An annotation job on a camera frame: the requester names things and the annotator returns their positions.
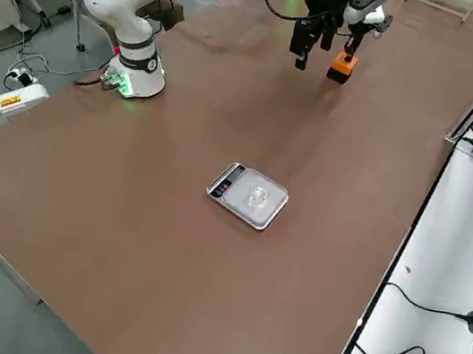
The orange button box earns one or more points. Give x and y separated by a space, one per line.
345 65

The white electronic scale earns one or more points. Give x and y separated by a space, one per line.
275 201

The white control box orange label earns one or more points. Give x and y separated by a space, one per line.
7 107

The white power strip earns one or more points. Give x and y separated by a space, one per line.
23 80

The clear measuring cup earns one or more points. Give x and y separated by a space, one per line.
259 196

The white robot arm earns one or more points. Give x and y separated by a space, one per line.
363 16
128 9

